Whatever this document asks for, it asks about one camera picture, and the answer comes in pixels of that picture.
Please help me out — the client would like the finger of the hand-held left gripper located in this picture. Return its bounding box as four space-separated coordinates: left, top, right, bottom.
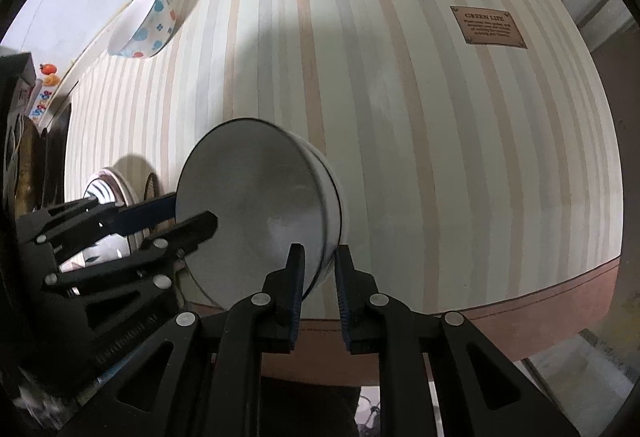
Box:
20 194 178 246
44 211 219 289

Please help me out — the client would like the white plate with pink flowers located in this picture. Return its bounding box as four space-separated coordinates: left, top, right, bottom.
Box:
75 168 146 298

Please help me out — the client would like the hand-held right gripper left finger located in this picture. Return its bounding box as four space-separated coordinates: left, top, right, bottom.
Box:
60 243 307 437

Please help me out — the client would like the striped cat print counter mat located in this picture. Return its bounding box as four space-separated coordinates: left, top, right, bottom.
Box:
64 0 623 363

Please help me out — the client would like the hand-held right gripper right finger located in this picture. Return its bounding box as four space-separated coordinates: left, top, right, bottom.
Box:
334 244 581 437

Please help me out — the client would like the white bowl with dark rim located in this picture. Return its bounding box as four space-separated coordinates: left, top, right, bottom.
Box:
176 118 346 309

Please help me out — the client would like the white bowl with coloured dots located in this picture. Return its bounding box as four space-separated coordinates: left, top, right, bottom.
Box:
107 0 177 59

